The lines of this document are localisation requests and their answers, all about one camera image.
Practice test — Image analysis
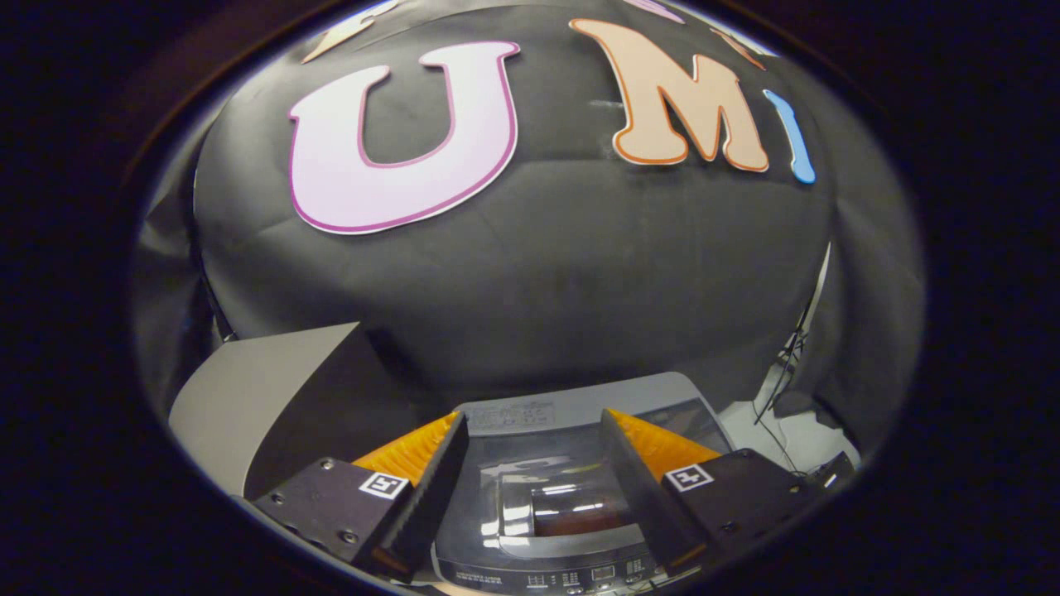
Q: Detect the black backdrop cloth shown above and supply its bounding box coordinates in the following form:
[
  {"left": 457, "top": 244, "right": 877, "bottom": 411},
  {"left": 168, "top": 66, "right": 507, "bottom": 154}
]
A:
[{"left": 132, "top": 0, "right": 927, "bottom": 452}]

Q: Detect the white cabinet with dark sides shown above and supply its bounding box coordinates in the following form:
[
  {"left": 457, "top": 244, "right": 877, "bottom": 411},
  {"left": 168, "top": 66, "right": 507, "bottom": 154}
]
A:
[{"left": 168, "top": 321, "right": 440, "bottom": 502}]

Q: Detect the black tripod stand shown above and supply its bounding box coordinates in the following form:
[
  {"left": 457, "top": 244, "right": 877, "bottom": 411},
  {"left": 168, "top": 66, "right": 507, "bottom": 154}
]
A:
[{"left": 752, "top": 240, "right": 833, "bottom": 427}]

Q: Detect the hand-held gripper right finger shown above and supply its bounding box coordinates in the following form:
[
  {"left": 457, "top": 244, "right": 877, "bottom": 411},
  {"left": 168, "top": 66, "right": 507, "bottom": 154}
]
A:
[{"left": 598, "top": 408, "right": 826, "bottom": 578}]

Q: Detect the grey washing machine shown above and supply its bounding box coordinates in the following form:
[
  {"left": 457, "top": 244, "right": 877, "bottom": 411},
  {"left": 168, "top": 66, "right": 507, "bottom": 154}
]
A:
[{"left": 431, "top": 371, "right": 738, "bottom": 596}]

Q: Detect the black box with white label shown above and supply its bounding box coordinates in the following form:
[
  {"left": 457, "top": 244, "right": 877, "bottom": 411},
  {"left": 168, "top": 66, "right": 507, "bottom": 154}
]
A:
[{"left": 810, "top": 451, "right": 856, "bottom": 491}]

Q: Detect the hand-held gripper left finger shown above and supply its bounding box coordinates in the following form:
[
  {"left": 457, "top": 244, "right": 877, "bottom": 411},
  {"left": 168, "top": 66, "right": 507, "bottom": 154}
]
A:
[{"left": 251, "top": 411, "right": 470, "bottom": 582}]

